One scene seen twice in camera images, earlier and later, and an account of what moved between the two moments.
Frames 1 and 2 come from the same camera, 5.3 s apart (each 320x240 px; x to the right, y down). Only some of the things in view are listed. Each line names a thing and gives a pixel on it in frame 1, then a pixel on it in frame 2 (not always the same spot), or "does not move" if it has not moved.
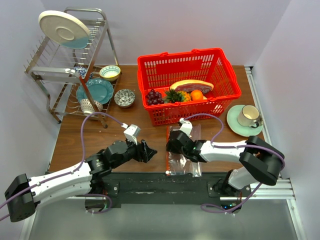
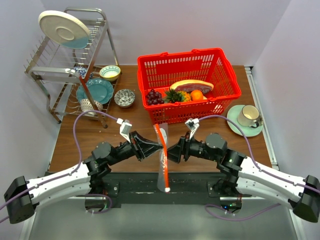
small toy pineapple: (171, 96) does not move
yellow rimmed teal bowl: (110, 73) does not move
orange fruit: (196, 95) does not move
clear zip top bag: (176, 163) to (161, 131)
